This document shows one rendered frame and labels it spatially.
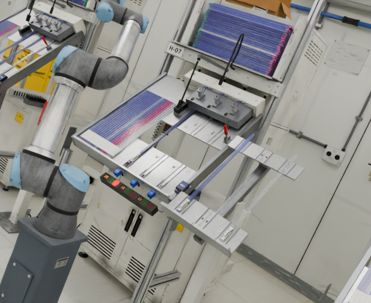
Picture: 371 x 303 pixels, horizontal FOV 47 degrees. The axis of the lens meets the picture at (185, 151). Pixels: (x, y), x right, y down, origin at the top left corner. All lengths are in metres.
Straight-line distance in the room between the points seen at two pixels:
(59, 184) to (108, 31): 1.92
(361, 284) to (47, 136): 1.21
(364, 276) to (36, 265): 1.15
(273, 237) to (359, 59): 1.59
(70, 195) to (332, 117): 2.56
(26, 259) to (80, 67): 0.69
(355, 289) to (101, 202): 1.47
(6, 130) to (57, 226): 1.78
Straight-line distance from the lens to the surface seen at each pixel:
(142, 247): 2.38
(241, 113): 2.19
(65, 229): 1.57
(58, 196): 1.54
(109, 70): 1.60
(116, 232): 2.48
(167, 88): 2.50
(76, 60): 1.59
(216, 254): 1.83
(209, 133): 2.17
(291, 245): 3.73
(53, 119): 1.56
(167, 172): 2.00
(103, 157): 2.12
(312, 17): 2.30
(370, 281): 1.71
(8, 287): 1.71
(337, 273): 3.66
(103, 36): 3.25
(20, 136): 3.13
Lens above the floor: 1.23
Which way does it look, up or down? 9 degrees down
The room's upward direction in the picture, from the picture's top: 23 degrees clockwise
